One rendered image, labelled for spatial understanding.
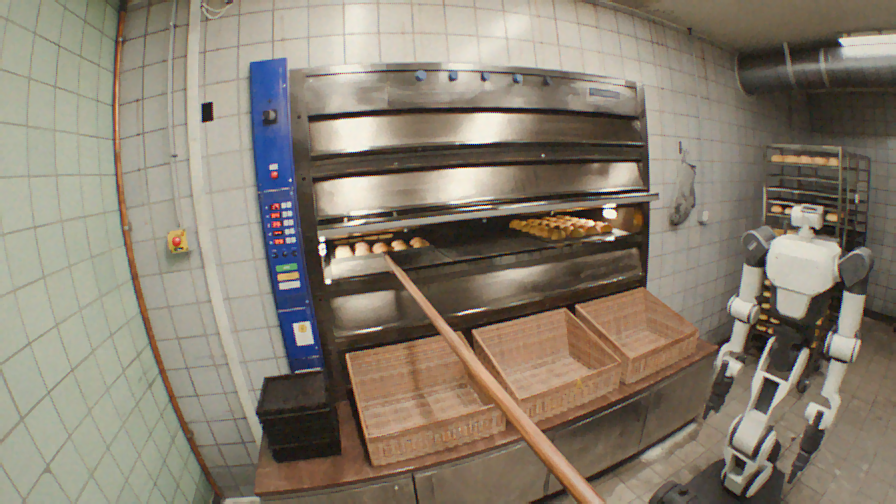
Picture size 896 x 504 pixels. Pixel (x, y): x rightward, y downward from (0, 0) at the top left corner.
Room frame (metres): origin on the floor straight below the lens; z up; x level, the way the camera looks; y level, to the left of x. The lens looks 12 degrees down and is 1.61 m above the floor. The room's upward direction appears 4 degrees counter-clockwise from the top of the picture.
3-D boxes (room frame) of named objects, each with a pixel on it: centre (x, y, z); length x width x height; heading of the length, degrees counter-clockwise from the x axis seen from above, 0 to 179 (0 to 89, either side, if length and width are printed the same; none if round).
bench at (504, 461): (1.47, -0.30, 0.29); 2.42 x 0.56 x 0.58; 107
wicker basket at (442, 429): (1.35, 0.15, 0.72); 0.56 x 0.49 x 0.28; 109
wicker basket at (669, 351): (1.71, -1.00, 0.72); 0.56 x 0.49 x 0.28; 107
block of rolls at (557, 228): (2.37, -0.74, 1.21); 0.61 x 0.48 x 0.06; 17
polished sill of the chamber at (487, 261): (1.80, -0.31, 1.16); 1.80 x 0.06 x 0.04; 107
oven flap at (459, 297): (1.78, -0.32, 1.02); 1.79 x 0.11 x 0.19; 107
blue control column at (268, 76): (2.35, 0.96, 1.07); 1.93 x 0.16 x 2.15; 17
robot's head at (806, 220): (0.85, -1.22, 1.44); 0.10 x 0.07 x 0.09; 18
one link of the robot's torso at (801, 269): (0.87, -1.28, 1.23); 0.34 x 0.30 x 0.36; 18
